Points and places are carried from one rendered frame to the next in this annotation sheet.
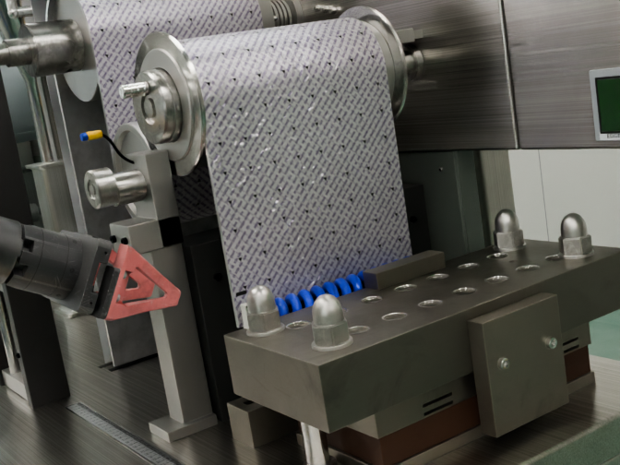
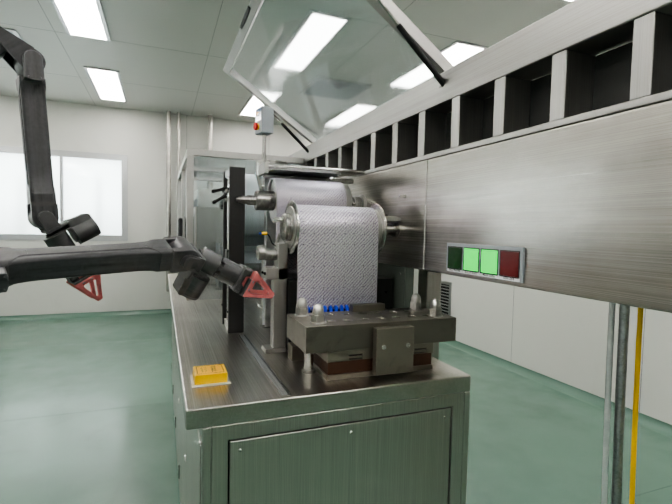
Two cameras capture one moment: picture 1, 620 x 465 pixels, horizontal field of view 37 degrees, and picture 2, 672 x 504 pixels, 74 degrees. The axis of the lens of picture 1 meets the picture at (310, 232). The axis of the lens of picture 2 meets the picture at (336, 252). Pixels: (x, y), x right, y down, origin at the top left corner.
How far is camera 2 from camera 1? 0.32 m
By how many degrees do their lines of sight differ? 13
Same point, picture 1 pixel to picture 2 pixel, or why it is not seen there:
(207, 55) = (306, 211)
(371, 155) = (365, 261)
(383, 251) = (363, 299)
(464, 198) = (406, 287)
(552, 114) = (435, 258)
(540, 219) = (509, 322)
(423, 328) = (353, 325)
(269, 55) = (330, 216)
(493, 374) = (378, 349)
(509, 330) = (389, 335)
